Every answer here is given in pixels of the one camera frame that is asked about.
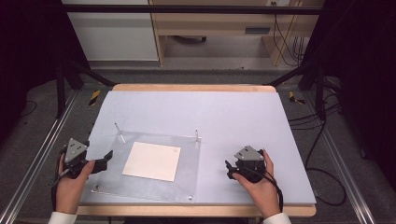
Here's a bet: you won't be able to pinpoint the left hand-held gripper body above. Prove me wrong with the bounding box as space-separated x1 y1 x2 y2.
63 137 94 180

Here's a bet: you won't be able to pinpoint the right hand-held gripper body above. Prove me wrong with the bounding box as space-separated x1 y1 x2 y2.
233 145 267 184

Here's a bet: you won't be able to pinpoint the clear acrylic picture frame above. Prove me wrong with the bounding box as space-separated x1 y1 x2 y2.
91 122 202 203

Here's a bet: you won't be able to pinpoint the painting print card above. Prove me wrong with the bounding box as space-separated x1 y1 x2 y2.
121 141 182 183

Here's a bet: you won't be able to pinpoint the person's right hand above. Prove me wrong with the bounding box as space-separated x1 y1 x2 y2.
231 148 281 219

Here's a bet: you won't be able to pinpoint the person's left hand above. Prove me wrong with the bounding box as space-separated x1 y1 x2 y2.
55 153 96 216

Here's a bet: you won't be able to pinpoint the pale blue table mat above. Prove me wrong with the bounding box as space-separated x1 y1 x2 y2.
79 90 318 206

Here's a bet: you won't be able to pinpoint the yellow black floor tape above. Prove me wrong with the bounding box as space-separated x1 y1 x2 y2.
288 91 306 105
89 90 102 106

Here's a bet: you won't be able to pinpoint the wooden table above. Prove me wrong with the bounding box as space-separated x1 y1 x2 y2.
76 82 318 218

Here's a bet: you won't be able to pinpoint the black curtain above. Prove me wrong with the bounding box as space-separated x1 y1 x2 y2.
298 0 396 189
0 0 92 147

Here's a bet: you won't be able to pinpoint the white cabinet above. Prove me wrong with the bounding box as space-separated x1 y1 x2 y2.
61 0 160 63

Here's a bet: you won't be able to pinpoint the grey desk label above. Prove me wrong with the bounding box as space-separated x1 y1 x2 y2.
244 26 272 35

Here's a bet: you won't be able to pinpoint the light wooden desk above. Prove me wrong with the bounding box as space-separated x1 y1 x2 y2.
148 0 325 67

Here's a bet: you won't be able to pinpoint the aluminium floor rail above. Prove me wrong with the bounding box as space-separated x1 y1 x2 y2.
0 89 79 224
302 92 377 224

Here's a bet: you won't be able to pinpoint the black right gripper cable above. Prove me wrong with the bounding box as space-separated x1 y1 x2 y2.
243 166 285 215

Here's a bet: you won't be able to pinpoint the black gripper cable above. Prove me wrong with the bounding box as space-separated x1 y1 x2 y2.
243 166 285 215
50 148 68 213

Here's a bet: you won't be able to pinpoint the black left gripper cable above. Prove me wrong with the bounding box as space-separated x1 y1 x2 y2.
50 148 68 213

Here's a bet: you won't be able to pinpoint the black frame leg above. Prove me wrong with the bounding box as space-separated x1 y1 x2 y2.
55 60 117 119
266 61 327 121

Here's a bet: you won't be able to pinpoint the thin black floor cable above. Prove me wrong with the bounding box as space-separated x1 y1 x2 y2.
19 99 38 119

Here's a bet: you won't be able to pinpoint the black floor cables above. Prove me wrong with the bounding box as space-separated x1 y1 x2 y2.
287 92 348 207

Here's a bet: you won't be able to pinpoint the black hanging desk cables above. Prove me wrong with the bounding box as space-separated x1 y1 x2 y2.
272 2 310 67

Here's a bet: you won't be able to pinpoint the black horizontal frame bar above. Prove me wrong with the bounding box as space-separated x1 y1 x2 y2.
61 4 324 15

